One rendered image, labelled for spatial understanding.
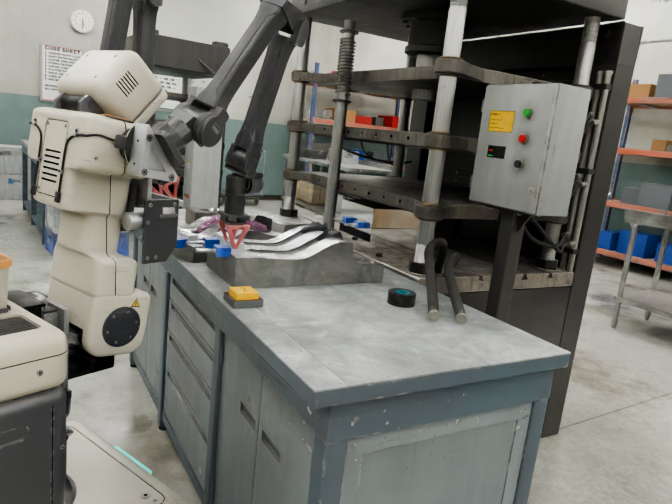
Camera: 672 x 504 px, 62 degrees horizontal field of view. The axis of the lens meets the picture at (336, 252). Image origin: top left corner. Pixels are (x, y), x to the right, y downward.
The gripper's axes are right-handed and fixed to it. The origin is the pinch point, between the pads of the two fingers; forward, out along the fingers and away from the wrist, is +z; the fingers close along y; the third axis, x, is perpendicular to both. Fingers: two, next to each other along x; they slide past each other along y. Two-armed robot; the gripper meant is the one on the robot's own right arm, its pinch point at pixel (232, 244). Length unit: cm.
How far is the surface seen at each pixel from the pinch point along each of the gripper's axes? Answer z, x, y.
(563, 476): 92, -137, -27
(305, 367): 10, 6, -61
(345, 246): -0.8, -33.0, -8.5
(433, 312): 9, -40, -44
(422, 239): 0, -73, 4
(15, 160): 45, 47, 653
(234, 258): 2.4, 1.6, -7.0
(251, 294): 7.4, 2.8, -23.9
